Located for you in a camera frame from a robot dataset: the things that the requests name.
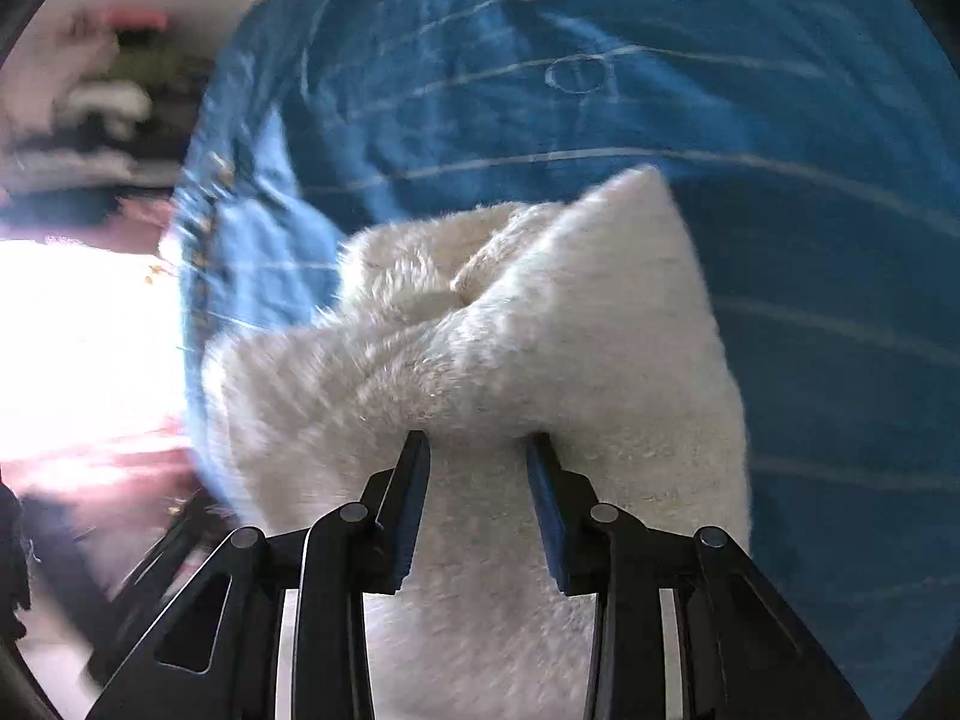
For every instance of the white fluffy fleece garment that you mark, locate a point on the white fluffy fleece garment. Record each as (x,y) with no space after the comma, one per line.
(589,322)

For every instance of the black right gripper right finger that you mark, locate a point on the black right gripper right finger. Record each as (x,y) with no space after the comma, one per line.
(675,613)

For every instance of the blue striped bed sheet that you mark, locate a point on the blue striped bed sheet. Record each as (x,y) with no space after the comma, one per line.
(813,149)

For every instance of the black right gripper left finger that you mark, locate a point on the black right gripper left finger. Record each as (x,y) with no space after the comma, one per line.
(214,650)

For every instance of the pile of clothes on shelf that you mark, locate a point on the pile of clothes on shelf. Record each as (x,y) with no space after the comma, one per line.
(97,112)

